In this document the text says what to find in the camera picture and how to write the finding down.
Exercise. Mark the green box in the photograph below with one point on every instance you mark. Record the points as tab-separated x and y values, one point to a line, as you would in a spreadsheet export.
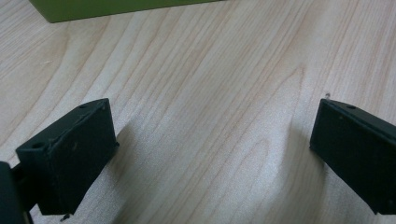
102	7

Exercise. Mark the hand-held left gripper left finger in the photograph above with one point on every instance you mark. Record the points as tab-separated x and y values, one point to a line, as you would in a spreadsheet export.
71	158

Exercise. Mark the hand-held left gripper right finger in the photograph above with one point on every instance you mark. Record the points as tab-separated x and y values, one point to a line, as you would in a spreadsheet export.
358	149

